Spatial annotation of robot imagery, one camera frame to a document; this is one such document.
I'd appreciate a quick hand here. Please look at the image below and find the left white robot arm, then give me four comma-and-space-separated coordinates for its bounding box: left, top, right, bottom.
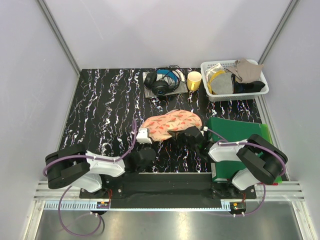
43, 143, 156, 198

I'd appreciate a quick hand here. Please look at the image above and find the purple cable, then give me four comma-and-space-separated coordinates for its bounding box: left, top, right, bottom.
43, 119, 138, 236
206, 128, 286, 217

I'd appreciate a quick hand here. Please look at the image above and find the yellow cloth in basket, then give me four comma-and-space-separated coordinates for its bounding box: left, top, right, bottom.
204, 69, 226, 95

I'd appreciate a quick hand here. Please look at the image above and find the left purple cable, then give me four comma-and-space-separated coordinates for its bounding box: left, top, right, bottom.
43, 119, 138, 236

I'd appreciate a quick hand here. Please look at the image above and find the grey book under headphones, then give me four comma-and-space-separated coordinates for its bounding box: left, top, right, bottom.
142, 71, 188, 98

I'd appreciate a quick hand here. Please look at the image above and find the white plastic basket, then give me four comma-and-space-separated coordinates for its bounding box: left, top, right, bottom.
200, 59, 269, 102

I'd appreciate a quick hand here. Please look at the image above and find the white packet in basket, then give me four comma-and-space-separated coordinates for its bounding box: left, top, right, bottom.
205, 62, 224, 78

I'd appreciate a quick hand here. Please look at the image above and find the black over-ear headphones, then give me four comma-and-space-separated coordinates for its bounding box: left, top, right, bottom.
143, 65, 186, 97

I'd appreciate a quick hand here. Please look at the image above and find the beige cloth in basket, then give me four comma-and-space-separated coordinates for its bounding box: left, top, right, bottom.
227, 58, 264, 84

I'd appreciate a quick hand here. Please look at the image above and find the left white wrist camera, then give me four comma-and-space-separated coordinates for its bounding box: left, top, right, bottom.
136, 127, 153, 144

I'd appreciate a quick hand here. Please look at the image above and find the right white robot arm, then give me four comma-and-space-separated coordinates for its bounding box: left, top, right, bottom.
168, 126, 288, 199

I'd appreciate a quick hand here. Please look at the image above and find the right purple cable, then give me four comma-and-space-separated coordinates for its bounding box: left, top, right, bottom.
206, 128, 286, 217

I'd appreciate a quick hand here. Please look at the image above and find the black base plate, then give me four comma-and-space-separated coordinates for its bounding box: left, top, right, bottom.
79, 172, 257, 211

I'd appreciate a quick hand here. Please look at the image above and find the yellow mug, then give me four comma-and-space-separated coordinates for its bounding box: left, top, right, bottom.
187, 71, 202, 92

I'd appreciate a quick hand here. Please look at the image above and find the green binder folder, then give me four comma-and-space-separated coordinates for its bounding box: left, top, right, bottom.
207, 117, 273, 182

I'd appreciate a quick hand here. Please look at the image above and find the black cloth in basket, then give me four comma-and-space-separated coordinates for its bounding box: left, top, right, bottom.
233, 81, 266, 94

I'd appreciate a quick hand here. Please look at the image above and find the grey cloth in basket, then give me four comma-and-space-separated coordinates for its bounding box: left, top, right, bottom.
210, 72, 234, 95

